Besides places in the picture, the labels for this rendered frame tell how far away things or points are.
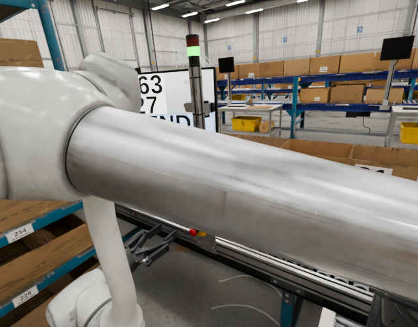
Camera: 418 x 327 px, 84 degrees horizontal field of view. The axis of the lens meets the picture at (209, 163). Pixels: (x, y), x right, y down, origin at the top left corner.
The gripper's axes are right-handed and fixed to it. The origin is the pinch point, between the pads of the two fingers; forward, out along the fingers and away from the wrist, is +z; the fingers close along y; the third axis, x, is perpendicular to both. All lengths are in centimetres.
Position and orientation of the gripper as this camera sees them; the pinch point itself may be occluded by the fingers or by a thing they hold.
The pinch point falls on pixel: (163, 233)
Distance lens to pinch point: 97.0
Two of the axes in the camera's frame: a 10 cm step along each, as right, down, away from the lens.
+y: -8.3, -1.5, 5.4
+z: 5.5, -3.3, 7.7
